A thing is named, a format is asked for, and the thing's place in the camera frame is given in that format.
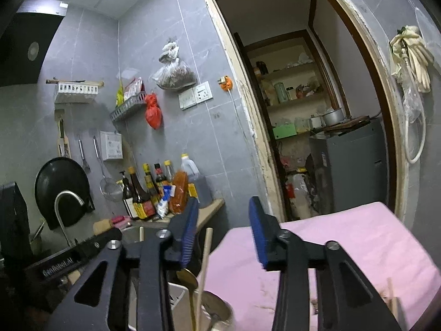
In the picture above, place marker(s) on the cream rubber gloves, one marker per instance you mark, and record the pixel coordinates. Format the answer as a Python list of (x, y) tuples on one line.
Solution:
[(415, 55)]

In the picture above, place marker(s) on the blue white packet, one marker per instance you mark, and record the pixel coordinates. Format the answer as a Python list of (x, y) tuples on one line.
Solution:
[(166, 201)]

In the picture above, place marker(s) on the white wall socket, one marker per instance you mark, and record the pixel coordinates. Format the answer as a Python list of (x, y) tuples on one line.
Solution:
[(202, 93)]

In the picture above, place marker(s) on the soy sauce bottle yellow label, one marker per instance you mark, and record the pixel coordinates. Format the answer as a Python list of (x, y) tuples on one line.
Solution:
[(141, 200)]

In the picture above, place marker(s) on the white plastic utensil caddy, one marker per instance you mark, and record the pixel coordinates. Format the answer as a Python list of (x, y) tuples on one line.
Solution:
[(179, 300)]

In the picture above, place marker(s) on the wooden board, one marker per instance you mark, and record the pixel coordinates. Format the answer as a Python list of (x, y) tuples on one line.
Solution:
[(351, 124)]

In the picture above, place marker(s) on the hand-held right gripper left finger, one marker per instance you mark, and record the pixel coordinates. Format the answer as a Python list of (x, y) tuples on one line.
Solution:
[(189, 231)]

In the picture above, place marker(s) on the steel faucet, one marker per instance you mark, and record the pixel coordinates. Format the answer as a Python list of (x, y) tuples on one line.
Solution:
[(69, 196)]

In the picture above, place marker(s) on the hanging steel spatula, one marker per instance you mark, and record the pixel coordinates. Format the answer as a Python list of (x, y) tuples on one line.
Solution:
[(82, 155)]

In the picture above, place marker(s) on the hanging steel strainer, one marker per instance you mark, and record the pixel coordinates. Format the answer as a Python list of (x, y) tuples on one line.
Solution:
[(110, 186)]

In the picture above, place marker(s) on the dark pump bottle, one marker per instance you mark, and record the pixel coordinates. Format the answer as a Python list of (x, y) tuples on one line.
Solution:
[(128, 200)]

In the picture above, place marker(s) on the black range hood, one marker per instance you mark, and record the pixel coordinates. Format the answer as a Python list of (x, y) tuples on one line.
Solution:
[(24, 48)]

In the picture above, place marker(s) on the pink soap dish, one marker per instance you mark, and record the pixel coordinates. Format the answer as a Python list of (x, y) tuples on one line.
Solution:
[(120, 220)]

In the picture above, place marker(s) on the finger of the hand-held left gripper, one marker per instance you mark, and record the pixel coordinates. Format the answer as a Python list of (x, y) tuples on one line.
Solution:
[(100, 241)]

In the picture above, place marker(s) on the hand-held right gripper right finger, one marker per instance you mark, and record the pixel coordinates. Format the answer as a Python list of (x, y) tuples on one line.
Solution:
[(256, 234)]

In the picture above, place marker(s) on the orange wall hook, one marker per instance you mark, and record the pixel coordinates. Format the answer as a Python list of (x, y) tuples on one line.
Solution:
[(225, 83)]

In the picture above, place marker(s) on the green box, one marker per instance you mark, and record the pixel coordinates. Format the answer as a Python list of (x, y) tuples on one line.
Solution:
[(284, 132)]

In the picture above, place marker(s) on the yellow green packet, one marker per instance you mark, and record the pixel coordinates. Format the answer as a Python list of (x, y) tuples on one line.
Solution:
[(119, 94)]

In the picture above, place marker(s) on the yellow sponge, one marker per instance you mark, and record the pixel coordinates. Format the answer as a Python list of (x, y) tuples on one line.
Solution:
[(102, 227)]

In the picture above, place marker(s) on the clear bag of dried goods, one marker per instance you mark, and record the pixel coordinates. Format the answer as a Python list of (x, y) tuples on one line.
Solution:
[(174, 74)]

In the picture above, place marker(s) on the white wall basket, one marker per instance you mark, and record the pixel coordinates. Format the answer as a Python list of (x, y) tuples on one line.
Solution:
[(75, 93)]

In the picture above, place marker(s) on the beige kitchen counter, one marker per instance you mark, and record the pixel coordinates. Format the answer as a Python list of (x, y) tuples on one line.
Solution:
[(210, 210)]

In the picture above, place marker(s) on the red snack packets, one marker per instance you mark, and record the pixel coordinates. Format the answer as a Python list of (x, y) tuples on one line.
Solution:
[(132, 89)]

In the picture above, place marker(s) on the large oil jug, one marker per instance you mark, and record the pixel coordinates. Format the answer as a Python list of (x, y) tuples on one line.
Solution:
[(196, 182)]

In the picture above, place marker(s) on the silver spoon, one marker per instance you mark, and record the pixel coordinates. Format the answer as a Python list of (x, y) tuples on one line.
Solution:
[(215, 305)]

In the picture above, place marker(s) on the grey wall rack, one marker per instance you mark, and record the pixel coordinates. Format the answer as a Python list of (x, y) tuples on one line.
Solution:
[(129, 110)]

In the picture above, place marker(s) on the wooden stick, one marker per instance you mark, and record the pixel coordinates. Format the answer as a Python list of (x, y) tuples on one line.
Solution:
[(93, 83)]

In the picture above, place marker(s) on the gold spoon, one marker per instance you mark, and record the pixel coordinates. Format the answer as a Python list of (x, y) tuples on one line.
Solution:
[(187, 279)]

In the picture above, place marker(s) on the dark sauce bottle red cap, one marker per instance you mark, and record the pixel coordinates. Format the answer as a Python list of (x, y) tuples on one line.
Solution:
[(160, 177)]

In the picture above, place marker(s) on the orange seasoning packet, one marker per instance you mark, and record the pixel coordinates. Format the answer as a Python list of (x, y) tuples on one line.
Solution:
[(179, 193)]

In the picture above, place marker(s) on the green thermos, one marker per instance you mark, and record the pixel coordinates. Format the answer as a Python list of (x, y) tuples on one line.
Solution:
[(281, 93)]

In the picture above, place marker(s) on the clear plastic bag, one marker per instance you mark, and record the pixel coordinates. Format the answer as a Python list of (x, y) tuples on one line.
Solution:
[(411, 100)]

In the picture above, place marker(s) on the white wall box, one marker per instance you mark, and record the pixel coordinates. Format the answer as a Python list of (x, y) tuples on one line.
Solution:
[(111, 146)]

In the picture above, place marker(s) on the red plastic bag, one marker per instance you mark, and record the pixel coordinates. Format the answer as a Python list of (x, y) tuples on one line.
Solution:
[(153, 112)]

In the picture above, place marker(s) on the black wok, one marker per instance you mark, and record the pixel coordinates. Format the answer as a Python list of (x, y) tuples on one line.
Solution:
[(58, 179)]

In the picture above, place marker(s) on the white light switch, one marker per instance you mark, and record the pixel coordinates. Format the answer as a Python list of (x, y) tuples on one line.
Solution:
[(187, 99)]

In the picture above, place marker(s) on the wooden door frame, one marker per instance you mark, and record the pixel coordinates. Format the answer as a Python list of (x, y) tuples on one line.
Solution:
[(372, 76)]

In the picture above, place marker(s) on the grey cabinet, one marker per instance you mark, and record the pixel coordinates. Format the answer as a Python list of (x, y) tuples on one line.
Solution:
[(351, 169)]

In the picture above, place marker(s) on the dark sauce bottle yellow cap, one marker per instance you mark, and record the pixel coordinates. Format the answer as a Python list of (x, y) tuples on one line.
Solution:
[(151, 186)]

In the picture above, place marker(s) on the aluminium pot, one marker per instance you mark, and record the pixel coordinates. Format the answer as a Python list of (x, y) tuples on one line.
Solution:
[(333, 117)]

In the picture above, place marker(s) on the pink floral tablecloth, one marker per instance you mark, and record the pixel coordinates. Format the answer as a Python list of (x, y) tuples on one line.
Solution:
[(361, 241)]

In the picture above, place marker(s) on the wooden pantry shelves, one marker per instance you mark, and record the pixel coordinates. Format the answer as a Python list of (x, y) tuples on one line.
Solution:
[(293, 72)]

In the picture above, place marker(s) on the clear bottle yellow cap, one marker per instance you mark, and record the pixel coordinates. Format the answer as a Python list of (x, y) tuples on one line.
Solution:
[(168, 170)]

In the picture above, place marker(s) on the white plastic jug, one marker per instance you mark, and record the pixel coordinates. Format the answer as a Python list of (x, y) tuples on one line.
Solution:
[(298, 196)]

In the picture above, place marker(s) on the wooden knife holder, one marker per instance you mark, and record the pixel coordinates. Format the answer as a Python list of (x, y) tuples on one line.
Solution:
[(62, 134)]

